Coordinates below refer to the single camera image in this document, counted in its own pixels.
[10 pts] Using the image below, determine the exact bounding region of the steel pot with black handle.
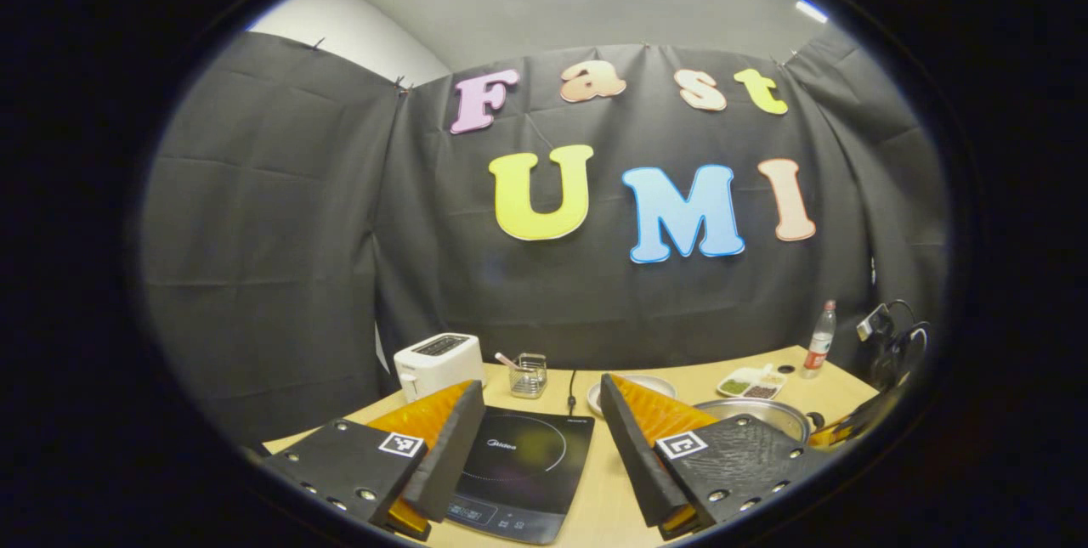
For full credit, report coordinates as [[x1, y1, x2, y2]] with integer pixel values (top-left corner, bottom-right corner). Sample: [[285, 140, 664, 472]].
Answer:
[[693, 398, 825, 445]]

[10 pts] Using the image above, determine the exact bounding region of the white divided dish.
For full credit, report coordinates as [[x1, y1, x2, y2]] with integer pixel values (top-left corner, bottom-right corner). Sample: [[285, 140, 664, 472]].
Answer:
[[716, 364, 787, 401]]

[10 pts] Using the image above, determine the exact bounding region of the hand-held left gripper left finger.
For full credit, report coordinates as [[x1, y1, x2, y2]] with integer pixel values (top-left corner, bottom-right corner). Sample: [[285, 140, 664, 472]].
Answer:
[[259, 380, 487, 543]]

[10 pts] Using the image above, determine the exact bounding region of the black induction cooktop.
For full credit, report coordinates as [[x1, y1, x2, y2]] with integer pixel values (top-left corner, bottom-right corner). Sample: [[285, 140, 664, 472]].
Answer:
[[444, 406, 596, 545]]

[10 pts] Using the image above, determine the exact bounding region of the white round plate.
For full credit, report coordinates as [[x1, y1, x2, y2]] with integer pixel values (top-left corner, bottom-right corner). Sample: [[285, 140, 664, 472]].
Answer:
[[586, 375, 678, 415]]

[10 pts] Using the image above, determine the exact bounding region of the plastic water bottle red label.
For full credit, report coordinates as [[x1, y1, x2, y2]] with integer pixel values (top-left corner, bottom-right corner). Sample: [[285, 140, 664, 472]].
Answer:
[[801, 300, 838, 380]]

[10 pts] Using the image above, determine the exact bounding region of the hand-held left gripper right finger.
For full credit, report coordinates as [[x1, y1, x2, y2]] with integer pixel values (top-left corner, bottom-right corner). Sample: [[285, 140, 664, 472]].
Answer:
[[599, 374, 838, 542]]

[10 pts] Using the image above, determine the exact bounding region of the white toaster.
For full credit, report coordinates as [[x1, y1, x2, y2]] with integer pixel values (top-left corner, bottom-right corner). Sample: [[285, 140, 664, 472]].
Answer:
[[394, 333, 485, 403]]

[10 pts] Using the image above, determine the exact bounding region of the small wire mesh holder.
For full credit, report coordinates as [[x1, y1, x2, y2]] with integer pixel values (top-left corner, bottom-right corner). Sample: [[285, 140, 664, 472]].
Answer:
[[508, 353, 548, 399]]

